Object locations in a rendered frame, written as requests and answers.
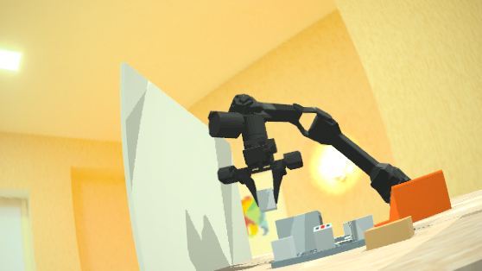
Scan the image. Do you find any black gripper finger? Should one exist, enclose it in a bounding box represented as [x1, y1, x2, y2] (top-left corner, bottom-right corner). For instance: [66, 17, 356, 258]
[237, 175, 258, 206]
[271, 167, 287, 204]

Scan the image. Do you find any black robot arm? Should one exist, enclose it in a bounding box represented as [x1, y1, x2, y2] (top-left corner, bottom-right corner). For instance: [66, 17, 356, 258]
[207, 94, 412, 205]

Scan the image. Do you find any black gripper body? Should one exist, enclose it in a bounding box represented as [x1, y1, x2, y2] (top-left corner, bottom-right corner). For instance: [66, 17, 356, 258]
[217, 134, 304, 185]

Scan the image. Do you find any white panel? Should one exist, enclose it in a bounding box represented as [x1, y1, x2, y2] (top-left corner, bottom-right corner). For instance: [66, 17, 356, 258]
[120, 61, 253, 271]

